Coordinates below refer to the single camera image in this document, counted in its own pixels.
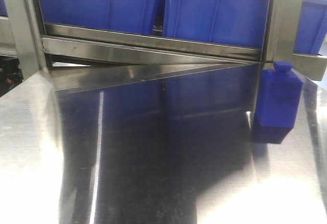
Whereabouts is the blue bottle-shaped part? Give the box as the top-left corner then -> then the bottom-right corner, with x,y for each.
255,61 -> 303,128

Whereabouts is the blue bin behind left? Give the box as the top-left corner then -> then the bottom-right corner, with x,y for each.
40,0 -> 158,35

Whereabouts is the blue bin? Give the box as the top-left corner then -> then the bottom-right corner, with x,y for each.
294,0 -> 326,55
162,0 -> 269,48
40,0 -> 158,35

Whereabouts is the blue bin behind middle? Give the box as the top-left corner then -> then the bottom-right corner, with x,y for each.
162,0 -> 269,48

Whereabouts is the blue bin behind right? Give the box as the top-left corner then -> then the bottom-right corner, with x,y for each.
294,0 -> 326,55

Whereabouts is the stainless steel shelf frame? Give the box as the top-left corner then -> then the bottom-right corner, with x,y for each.
1,0 -> 326,81

